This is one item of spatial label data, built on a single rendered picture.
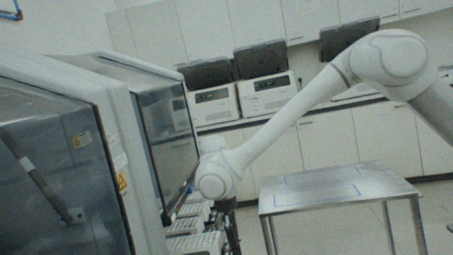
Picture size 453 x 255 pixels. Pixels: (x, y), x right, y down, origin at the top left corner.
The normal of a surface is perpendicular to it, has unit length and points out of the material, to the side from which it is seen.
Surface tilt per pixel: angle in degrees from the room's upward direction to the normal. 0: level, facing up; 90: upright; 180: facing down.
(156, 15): 90
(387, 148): 90
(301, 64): 90
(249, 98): 90
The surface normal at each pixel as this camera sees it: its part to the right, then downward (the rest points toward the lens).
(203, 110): -0.15, 0.19
